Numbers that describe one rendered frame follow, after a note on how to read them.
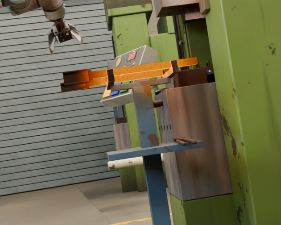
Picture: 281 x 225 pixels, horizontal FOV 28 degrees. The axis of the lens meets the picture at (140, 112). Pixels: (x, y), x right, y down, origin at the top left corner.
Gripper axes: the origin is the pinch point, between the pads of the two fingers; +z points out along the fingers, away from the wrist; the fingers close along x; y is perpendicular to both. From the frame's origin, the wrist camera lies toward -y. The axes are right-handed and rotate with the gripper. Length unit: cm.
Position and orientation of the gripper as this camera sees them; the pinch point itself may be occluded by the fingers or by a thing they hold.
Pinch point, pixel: (66, 47)
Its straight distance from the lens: 259.7
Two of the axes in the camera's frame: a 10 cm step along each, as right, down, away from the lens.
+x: 9.3, -3.4, 1.1
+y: 3.2, 6.5, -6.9
